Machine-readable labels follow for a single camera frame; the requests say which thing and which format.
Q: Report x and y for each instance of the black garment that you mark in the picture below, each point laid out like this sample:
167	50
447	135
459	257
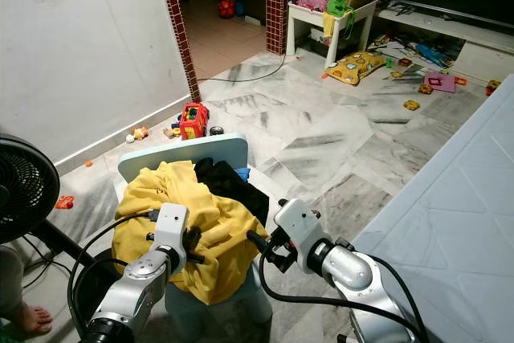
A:
229	182

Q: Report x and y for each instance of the pale blue plastic chair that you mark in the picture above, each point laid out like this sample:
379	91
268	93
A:
177	150

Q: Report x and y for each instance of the red toy truck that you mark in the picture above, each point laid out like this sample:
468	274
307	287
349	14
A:
194	122

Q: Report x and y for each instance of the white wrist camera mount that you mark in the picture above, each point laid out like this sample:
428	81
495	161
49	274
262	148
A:
299	222
173	222

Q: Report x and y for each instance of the person bare leg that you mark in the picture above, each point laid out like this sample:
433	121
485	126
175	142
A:
36	319

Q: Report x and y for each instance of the small toy figure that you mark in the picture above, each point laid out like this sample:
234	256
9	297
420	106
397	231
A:
137	135

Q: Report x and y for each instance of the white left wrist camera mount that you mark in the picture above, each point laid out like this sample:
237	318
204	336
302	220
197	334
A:
173	222

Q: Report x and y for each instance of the black standing fan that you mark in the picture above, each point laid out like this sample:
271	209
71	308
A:
20	190

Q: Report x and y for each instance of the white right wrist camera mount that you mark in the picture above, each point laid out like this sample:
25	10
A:
299	222

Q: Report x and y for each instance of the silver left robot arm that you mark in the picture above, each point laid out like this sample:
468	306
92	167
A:
136	291

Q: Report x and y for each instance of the pink toy board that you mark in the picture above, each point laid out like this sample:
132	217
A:
440	83

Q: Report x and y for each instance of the yellow toy bag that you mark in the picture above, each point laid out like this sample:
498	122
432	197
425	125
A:
353	68

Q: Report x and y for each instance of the red ball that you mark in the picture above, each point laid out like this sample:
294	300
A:
226	9

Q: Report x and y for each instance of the small white side table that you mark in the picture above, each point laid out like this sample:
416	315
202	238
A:
301	10

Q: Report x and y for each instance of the yellow toy block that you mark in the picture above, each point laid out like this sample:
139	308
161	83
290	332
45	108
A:
411	104
426	89

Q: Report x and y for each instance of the white television console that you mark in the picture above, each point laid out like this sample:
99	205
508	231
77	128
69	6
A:
474	42

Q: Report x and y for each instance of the yellow shirt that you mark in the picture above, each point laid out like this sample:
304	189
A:
152	190

